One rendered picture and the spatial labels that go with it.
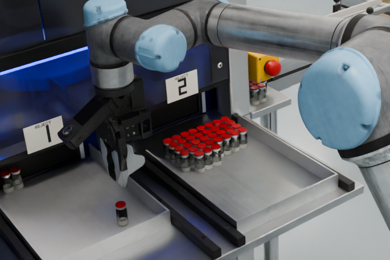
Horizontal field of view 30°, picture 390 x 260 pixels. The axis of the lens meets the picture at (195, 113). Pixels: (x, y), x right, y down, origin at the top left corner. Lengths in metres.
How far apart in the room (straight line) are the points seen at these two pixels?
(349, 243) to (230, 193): 1.35
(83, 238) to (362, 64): 0.73
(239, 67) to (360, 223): 1.33
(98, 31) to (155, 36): 0.12
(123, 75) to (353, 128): 0.50
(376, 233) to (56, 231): 1.66
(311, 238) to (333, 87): 1.95
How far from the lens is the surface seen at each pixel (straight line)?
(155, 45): 1.15
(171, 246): 1.40
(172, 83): 1.64
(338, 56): 0.92
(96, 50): 1.26
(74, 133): 1.30
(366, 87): 0.89
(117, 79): 1.28
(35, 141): 1.53
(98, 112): 1.30
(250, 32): 1.17
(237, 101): 1.78
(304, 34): 1.12
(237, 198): 1.51
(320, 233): 2.87
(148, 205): 1.50
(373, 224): 2.93
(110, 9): 1.23
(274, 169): 1.60
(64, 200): 1.56
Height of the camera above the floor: 1.74
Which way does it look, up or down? 28 degrees down
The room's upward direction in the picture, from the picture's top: 4 degrees counter-clockwise
